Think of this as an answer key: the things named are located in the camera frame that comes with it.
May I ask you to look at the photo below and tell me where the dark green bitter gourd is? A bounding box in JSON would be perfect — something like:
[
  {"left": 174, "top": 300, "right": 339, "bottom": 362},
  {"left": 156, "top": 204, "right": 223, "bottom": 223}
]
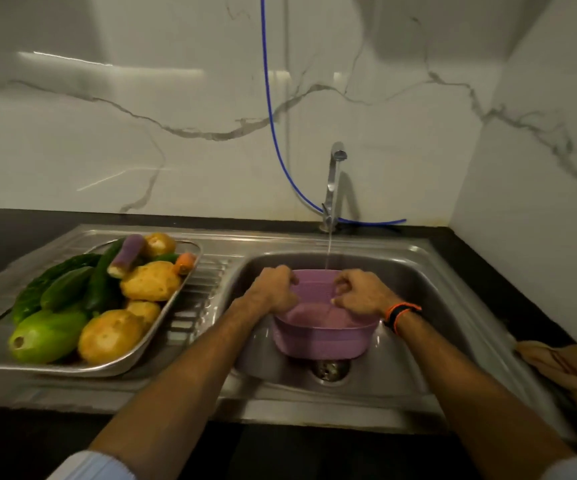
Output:
[{"left": 11, "top": 253, "right": 102, "bottom": 326}]

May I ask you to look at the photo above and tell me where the orange and black wristband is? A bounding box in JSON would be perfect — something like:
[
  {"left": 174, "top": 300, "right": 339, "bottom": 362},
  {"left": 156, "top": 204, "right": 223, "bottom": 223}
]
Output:
[{"left": 383, "top": 302, "right": 424, "bottom": 336}]

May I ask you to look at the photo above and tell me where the person's right forearm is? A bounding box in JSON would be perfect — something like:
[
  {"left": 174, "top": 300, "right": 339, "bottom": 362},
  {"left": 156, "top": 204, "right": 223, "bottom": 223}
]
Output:
[{"left": 397, "top": 311, "right": 577, "bottom": 480}]

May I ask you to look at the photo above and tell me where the white right shirt sleeve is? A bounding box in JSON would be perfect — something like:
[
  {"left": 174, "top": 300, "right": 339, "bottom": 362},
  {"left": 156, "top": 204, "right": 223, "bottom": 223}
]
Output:
[{"left": 541, "top": 455, "right": 577, "bottom": 480}]

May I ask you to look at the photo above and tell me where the brown cloth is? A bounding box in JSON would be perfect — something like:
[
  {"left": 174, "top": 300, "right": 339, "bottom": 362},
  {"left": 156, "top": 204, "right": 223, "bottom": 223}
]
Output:
[{"left": 515, "top": 340, "right": 577, "bottom": 448}]

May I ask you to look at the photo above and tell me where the blue water hose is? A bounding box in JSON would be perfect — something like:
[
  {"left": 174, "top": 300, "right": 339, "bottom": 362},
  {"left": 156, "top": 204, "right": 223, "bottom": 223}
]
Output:
[{"left": 260, "top": 0, "right": 408, "bottom": 227}]

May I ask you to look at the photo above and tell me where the stainless steel sink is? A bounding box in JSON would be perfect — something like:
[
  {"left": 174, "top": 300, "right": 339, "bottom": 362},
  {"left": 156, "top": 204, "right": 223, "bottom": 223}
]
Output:
[{"left": 0, "top": 224, "right": 577, "bottom": 441}]

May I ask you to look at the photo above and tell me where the orange carrot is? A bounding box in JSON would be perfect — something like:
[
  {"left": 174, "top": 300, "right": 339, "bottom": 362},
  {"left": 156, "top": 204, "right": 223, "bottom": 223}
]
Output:
[{"left": 173, "top": 252, "right": 197, "bottom": 276}]

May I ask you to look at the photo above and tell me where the short dark green cucumber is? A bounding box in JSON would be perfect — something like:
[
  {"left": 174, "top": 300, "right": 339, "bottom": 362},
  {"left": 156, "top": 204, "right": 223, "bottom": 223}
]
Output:
[{"left": 40, "top": 266, "right": 95, "bottom": 312}]

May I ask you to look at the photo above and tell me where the white shirt sleeve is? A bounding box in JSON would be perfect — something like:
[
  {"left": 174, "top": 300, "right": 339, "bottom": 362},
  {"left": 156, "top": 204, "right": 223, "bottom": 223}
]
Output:
[
  {"left": 47, "top": 450, "right": 137, "bottom": 480},
  {"left": 541, "top": 455, "right": 577, "bottom": 480}
]

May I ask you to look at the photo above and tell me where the chrome sink faucet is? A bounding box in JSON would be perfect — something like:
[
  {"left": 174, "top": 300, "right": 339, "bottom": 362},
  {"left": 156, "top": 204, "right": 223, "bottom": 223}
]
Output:
[{"left": 319, "top": 142, "right": 348, "bottom": 234}]

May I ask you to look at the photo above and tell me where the small round potato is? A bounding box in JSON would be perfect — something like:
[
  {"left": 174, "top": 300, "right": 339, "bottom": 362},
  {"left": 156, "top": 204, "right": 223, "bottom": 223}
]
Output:
[{"left": 142, "top": 233, "right": 177, "bottom": 260}]

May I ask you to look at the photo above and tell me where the stainless steel tray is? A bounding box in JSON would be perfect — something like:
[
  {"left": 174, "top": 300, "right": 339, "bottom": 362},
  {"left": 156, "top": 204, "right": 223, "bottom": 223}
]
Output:
[{"left": 0, "top": 238, "right": 203, "bottom": 378}]

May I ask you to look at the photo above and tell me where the steel sink drain strainer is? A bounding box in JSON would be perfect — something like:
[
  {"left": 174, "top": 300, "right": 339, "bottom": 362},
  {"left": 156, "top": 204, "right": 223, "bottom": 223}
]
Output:
[{"left": 311, "top": 359, "right": 352, "bottom": 385}]

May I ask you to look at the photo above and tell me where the white left shirt sleeve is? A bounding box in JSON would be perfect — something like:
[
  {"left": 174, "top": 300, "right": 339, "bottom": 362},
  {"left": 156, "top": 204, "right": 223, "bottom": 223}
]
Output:
[{"left": 47, "top": 450, "right": 137, "bottom": 480}]

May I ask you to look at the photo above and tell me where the purple eggplant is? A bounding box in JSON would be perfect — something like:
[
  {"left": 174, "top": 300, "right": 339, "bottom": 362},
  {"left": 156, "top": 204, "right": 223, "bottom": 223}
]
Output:
[{"left": 107, "top": 234, "right": 146, "bottom": 280}]

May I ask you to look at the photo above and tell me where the small half-hidden potato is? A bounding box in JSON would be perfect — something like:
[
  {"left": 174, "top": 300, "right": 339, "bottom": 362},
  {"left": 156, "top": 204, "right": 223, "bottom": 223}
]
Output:
[{"left": 125, "top": 300, "right": 162, "bottom": 332}]

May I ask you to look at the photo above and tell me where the large smooth potato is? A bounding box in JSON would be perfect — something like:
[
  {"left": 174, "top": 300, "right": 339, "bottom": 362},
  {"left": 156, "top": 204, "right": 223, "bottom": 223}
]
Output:
[{"left": 78, "top": 310, "right": 145, "bottom": 366}]

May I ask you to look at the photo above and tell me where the person's right hand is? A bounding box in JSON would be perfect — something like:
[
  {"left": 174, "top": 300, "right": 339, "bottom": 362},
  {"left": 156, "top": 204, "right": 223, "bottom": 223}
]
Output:
[{"left": 331, "top": 269, "right": 403, "bottom": 318}]

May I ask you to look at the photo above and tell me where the knobbly yellow potato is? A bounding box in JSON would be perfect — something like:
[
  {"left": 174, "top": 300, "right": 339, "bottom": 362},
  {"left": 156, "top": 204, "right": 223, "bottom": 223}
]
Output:
[{"left": 120, "top": 261, "right": 183, "bottom": 302}]

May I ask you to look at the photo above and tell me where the light green gourd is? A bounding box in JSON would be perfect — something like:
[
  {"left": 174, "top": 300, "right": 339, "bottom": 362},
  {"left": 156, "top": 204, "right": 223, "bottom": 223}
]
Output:
[{"left": 8, "top": 309, "right": 89, "bottom": 365}]

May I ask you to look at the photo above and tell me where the person's left hand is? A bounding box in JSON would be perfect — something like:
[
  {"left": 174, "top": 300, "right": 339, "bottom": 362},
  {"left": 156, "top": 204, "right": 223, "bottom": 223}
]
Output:
[{"left": 242, "top": 265, "right": 300, "bottom": 316}]

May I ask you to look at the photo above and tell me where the pink plastic strainer basket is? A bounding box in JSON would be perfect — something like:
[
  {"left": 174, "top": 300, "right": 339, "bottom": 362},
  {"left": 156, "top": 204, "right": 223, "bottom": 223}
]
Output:
[{"left": 271, "top": 269, "right": 382, "bottom": 361}]

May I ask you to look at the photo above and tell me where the long dark green cucumber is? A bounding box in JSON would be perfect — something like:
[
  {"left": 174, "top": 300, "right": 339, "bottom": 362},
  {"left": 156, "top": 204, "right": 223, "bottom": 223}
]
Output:
[{"left": 85, "top": 238, "right": 125, "bottom": 313}]

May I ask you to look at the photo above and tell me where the person's left forearm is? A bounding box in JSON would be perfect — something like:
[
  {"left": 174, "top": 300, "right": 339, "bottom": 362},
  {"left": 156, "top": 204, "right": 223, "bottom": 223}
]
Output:
[{"left": 90, "top": 295, "right": 269, "bottom": 480}]

